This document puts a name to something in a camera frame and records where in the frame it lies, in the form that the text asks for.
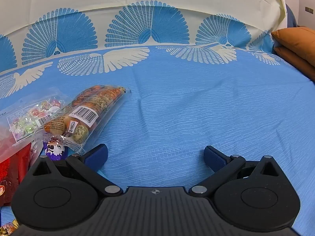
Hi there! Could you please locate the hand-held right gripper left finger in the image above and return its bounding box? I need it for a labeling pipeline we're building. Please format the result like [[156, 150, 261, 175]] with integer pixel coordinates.
[[30, 144, 123, 197]]

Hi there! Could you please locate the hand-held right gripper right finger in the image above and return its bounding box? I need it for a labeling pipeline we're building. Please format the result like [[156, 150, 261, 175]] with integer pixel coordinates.
[[188, 146, 286, 197]]

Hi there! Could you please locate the purple snack packet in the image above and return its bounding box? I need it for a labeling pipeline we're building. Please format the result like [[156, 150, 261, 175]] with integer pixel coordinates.
[[43, 138, 68, 161]]

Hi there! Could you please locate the orange quail egg packet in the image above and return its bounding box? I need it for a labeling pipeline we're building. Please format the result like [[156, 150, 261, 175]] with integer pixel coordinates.
[[34, 85, 132, 153]]

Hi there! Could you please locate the silver snack packet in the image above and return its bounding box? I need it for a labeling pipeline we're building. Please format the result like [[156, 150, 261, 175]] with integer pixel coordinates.
[[29, 140, 45, 166]]

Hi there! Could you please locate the clear candy packet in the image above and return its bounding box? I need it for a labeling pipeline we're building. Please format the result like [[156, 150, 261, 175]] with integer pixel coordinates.
[[0, 91, 68, 164]]

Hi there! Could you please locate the red snack packet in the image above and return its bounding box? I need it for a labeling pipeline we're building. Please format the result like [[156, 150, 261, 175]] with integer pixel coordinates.
[[0, 125, 33, 206]]

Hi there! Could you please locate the blue fan-print blanket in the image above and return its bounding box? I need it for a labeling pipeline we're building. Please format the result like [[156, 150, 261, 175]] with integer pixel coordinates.
[[0, 1, 315, 236]]

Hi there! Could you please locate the small colourful snack packet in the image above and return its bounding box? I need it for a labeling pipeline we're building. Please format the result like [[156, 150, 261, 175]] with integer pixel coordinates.
[[0, 221, 20, 236]]

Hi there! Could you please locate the orange pillow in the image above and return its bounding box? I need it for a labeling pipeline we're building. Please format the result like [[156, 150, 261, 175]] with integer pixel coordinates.
[[274, 47, 315, 82], [271, 27, 315, 67]]

